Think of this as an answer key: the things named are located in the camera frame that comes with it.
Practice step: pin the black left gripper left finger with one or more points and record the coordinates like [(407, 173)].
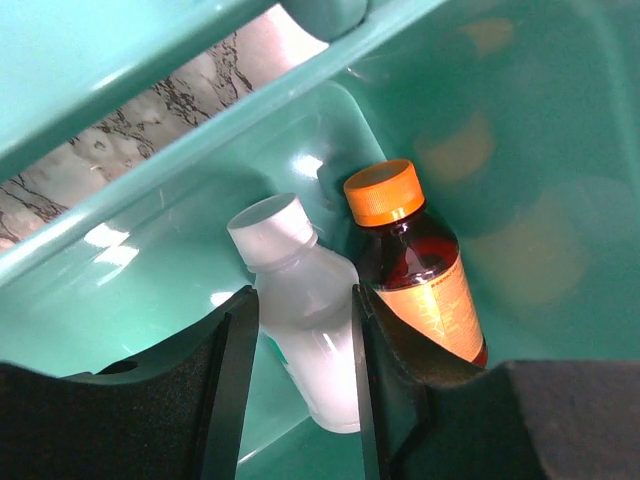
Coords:
[(173, 411)]

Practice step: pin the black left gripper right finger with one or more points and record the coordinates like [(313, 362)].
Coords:
[(425, 413)]

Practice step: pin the brown bottle orange cap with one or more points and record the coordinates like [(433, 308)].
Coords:
[(412, 260)]

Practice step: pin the white plastic bottle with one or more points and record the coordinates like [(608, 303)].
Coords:
[(305, 305)]

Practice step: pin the teal medicine box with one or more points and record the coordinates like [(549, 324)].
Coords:
[(521, 119)]

